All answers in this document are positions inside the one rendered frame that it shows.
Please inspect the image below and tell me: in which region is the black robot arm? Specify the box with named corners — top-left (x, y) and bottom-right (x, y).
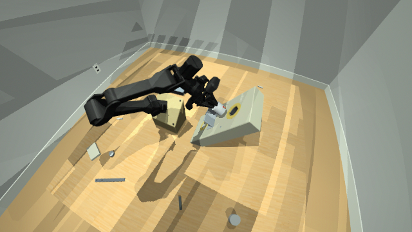
top-left (84, 55), bottom-right (209, 126)

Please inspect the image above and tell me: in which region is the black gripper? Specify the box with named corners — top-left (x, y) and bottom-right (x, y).
top-left (183, 76), bottom-right (221, 111)

